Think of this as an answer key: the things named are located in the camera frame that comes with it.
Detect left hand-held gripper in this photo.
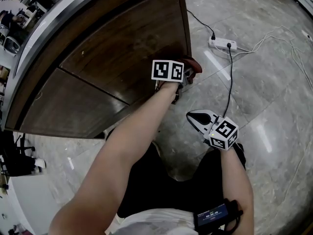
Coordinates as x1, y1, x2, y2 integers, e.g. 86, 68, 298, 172
151, 59, 194, 105

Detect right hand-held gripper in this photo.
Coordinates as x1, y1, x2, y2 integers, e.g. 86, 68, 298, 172
186, 109, 239, 151

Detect reddish brown cloth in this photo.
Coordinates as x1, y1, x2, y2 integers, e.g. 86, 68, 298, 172
180, 55, 203, 84

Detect brown wooden sink cabinet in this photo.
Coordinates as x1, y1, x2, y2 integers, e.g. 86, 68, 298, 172
4, 0, 193, 140

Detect person's right forearm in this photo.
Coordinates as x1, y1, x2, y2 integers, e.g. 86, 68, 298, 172
219, 142, 255, 235

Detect person's left forearm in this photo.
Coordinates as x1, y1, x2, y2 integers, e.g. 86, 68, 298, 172
48, 80, 180, 235

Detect white power strip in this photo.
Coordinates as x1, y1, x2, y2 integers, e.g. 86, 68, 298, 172
208, 36, 238, 52

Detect person's black trousers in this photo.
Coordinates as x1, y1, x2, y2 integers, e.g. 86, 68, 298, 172
105, 128, 246, 219

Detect black device with screen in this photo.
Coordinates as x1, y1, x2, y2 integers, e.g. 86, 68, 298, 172
193, 199, 244, 233

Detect person's white shirt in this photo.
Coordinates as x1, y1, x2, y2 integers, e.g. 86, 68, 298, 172
107, 208, 199, 235

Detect white chair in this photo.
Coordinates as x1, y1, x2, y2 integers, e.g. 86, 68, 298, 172
0, 25, 21, 56

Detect black office chair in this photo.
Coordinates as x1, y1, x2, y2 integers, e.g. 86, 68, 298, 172
0, 130, 36, 177

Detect white table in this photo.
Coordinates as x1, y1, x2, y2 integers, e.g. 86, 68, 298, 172
0, 174, 61, 235

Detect black power cable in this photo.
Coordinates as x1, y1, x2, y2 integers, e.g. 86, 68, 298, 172
186, 9, 216, 41
222, 42, 235, 118

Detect white cable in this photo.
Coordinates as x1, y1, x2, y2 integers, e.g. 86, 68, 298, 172
235, 25, 313, 94

